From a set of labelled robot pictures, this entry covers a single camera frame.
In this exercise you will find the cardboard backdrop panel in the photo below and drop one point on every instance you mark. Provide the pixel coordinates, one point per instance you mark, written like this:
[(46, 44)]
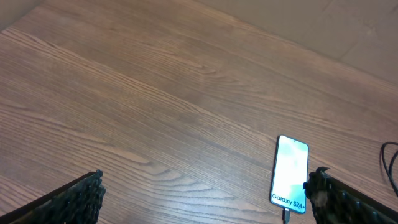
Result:
[(360, 33)]

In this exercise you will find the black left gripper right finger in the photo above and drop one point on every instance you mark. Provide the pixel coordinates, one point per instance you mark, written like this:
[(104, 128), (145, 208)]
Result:
[(334, 202)]

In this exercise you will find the blue Samsung Galaxy smartphone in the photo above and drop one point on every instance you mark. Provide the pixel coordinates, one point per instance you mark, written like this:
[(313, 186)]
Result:
[(289, 174)]

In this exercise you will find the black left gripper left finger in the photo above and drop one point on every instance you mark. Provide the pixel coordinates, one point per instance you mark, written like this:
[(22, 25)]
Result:
[(78, 201)]

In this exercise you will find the cardboard side panel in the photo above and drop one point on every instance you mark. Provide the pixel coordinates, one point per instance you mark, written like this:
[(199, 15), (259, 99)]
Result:
[(13, 10)]

